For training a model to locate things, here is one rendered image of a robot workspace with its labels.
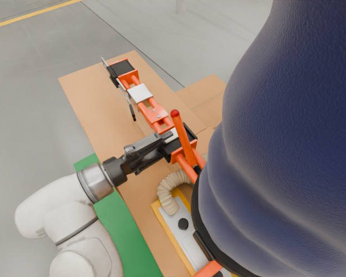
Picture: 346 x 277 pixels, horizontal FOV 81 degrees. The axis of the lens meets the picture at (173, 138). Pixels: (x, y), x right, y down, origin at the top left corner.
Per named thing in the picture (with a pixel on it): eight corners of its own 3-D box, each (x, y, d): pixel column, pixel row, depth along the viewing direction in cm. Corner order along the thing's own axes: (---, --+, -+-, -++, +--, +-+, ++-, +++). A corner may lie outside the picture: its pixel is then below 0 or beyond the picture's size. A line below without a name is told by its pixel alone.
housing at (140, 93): (155, 104, 70) (154, 94, 66) (137, 112, 67) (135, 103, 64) (145, 92, 73) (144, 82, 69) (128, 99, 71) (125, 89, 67)
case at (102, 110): (196, 170, 111) (207, 127, 78) (131, 212, 99) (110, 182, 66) (144, 103, 139) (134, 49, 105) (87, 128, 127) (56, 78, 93)
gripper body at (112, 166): (96, 156, 51) (130, 139, 53) (106, 171, 58) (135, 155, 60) (109, 181, 47) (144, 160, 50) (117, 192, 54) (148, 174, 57)
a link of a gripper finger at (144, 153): (124, 158, 55) (122, 155, 54) (158, 133, 56) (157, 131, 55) (132, 169, 53) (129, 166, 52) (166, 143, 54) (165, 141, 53)
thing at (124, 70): (139, 81, 75) (138, 70, 71) (121, 88, 73) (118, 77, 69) (129, 68, 79) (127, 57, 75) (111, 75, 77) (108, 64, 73)
